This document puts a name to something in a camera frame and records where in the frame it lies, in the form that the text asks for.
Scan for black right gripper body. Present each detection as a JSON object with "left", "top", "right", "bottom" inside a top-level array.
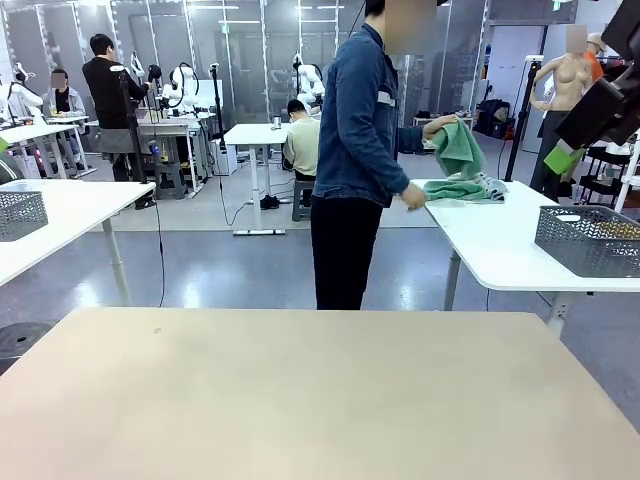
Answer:
[{"left": 601, "top": 0, "right": 640, "bottom": 57}]

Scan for person's right forearm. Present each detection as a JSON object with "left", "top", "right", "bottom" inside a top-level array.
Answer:
[{"left": 357, "top": 144, "right": 414, "bottom": 207}]

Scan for person's left forearm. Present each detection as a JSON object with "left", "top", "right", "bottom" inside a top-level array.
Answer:
[{"left": 397, "top": 124, "right": 427, "bottom": 155}]

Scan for grey plastic mesh basket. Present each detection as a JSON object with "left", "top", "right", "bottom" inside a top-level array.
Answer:
[
  {"left": 533, "top": 204, "right": 640, "bottom": 279},
  {"left": 0, "top": 190, "right": 50, "bottom": 243}
]

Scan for person's left hand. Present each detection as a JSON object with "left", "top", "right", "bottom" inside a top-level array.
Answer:
[{"left": 422, "top": 114, "right": 459, "bottom": 141}]

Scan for person's right hand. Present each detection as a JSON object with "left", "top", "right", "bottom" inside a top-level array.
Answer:
[{"left": 401, "top": 182, "right": 428, "bottom": 212}]

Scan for person in dark sweater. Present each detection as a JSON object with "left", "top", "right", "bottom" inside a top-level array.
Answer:
[{"left": 0, "top": 149, "right": 25, "bottom": 185}]

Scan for white lab desk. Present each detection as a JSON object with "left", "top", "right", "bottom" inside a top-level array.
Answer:
[{"left": 0, "top": 115, "right": 99, "bottom": 179}]

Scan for bare mannequin black trousers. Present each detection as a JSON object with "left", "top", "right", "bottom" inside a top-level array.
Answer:
[{"left": 528, "top": 24, "right": 596, "bottom": 204}]

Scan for black shelf cart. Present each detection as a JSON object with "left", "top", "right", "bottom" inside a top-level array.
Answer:
[{"left": 569, "top": 142, "right": 640, "bottom": 211}]

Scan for black tripod stand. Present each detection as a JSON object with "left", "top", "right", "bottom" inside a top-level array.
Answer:
[
  {"left": 209, "top": 62, "right": 229, "bottom": 155},
  {"left": 108, "top": 63, "right": 150, "bottom": 185},
  {"left": 503, "top": 54, "right": 545, "bottom": 182}
]

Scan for background person black tee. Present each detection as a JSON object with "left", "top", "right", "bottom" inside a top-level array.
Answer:
[{"left": 41, "top": 68, "right": 89, "bottom": 171}]

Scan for black bags pile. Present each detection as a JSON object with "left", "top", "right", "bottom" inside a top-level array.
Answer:
[{"left": 474, "top": 98, "right": 514, "bottom": 140}]

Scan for man in black sweater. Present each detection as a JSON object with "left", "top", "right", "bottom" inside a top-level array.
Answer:
[{"left": 81, "top": 33, "right": 157, "bottom": 211}]

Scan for grey plastic stool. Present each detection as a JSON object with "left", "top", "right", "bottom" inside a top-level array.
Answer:
[
  {"left": 153, "top": 163, "right": 188, "bottom": 201},
  {"left": 292, "top": 178, "right": 315, "bottom": 223}
]

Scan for white standing desk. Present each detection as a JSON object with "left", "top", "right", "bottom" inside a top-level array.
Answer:
[{"left": 223, "top": 123, "right": 294, "bottom": 237}]

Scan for person in denim jacket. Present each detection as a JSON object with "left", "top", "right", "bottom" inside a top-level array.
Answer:
[{"left": 309, "top": 0, "right": 428, "bottom": 311}]

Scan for seated person beige shirt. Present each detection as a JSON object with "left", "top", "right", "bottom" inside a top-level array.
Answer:
[{"left": 281, "top": 98, "right": 322, "bottom": 182}]

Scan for white frame workbench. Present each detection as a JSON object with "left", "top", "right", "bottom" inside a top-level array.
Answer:
[{"left": 137, "top": 115, "right": 209, "bottom": 199}]

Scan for thin black hanging cable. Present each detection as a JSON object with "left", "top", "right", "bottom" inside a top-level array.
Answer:
[{"left": 152, "top": 184, "right": 167, "bottom": 307}]

